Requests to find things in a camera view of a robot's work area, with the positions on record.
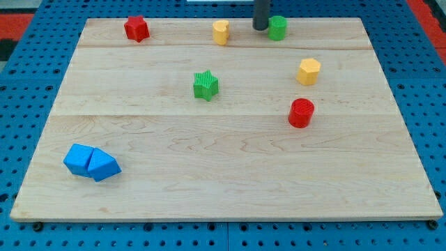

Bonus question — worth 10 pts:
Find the green star block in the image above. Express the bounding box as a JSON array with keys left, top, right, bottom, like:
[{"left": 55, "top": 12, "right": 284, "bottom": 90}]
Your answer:
[{"left": 193, "top": 70, "right": 219, "bottom": 102}]

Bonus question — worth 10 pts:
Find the red star block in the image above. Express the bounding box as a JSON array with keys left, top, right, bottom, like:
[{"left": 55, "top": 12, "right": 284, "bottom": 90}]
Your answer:
[{"left": 124, "top": 15, "right": 150, "bottom": 43}]

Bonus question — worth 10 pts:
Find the light wooden board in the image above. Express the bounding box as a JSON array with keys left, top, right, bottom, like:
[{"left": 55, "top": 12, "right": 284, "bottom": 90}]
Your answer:
[{"left": 10, "top": 17, "right": 443, "bottom": 222}]

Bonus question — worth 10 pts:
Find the red cylinder block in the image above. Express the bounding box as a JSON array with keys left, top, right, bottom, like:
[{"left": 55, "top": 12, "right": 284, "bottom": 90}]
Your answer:
[{"left": 288, "top": 98, "right": 314, "bottom": 128}]

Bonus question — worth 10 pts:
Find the yellow heart block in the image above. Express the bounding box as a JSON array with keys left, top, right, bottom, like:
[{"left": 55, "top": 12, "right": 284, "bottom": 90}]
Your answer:
[{"left": 212, "top": 20, "right": 229, "bottom": 45}]

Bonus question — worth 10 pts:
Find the yellow hexagon block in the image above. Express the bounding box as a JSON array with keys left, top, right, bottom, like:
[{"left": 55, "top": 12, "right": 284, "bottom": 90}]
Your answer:
[{"left": 296, "top": 58, "right": 321, "bottom": 86}]

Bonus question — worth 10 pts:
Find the green cylinder block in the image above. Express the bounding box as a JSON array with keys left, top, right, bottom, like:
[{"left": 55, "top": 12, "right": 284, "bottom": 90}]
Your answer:
[{"left": 268, "top": 15, "right": 288, "bottom": 41}]

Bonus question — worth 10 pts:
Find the blue triangular prism block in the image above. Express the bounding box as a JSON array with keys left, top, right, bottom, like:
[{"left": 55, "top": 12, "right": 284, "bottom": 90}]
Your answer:
[{"left": 87, "top": 148, "right": 121, "bottom": 182}]

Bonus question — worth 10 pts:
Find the blue cube block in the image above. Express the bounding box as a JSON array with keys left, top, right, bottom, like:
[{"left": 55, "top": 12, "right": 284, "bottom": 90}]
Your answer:
[{"left": 63, "top": 144, "right": 93, "bottom": 178}]

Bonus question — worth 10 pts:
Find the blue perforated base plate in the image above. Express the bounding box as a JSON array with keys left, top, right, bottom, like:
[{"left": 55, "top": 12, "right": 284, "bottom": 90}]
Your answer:
[{"left": 1, "top": 1, "right": 445, "bottom": 250}]

